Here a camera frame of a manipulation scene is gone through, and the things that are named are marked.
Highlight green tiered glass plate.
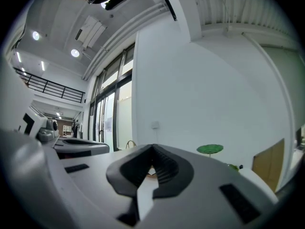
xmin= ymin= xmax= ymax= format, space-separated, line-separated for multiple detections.
xmin=196 ymin=144 xmax=239 ymax=172

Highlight white ceiling pipes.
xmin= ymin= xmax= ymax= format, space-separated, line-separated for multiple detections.
xmin=82 ymin=2 xmax=167 ymax=81

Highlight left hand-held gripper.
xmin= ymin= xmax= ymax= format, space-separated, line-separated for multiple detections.
xmin=18 ymin=105 xmax=110 ymax=160

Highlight black head camera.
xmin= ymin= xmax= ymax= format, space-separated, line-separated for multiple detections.
xmin=104 ymin=0 xmax=128 ymax=11

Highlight black metal railing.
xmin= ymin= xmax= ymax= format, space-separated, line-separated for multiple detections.
xmin=14 ymin=67 xmax=86 ymax=104

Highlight black ceiling track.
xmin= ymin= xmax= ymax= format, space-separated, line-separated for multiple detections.
xmin=156 ymin=0 xmax=178 ymax=21

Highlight black-framed glass doors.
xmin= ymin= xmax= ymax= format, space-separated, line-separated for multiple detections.
xmin=88 ymin=43 xmax=135 ymax=152

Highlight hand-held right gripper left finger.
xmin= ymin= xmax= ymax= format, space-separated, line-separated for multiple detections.
xmin=59 ymin=144 xmax=153 ymax=218

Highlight flat cardboard sheet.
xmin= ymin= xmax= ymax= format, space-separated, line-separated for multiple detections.
xmin=252 ymin=138 xmax=285 ymax=193

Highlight white ceiling air conditioner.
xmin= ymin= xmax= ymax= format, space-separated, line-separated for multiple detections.
xmin=75 ymin=15 xmax=108 ymax=49

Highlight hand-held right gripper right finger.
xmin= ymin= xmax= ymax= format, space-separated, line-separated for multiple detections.
xmin=139 ymin=144 xmax=279 ymax=229

